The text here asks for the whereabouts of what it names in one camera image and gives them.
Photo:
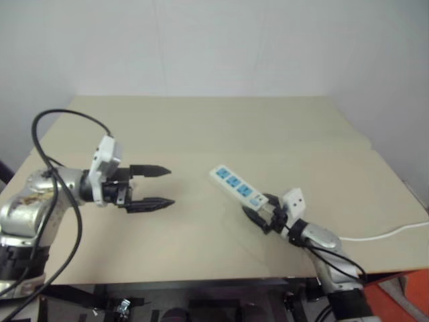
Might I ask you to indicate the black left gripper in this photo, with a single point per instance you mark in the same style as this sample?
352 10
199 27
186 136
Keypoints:
117 191

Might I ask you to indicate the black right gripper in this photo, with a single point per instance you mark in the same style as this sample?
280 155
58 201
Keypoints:
279 219

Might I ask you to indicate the white power strip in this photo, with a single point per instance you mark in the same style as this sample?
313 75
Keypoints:
234 182

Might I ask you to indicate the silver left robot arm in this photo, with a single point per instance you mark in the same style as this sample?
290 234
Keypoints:
23 211

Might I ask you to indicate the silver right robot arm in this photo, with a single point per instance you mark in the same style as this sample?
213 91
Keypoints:
323 238

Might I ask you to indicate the small metal clamp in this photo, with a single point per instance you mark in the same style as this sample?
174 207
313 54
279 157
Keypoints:
123 306

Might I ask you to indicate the orange box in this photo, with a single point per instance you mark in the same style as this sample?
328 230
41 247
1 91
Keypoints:
409 295

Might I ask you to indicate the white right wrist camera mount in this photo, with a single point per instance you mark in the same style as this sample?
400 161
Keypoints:
295 203

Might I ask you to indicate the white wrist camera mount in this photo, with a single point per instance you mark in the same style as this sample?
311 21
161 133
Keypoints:
106 157
295 203

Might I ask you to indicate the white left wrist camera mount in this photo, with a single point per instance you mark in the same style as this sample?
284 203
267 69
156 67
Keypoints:
106 157

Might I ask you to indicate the black table frame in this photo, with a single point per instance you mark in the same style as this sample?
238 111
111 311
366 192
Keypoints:
201 285

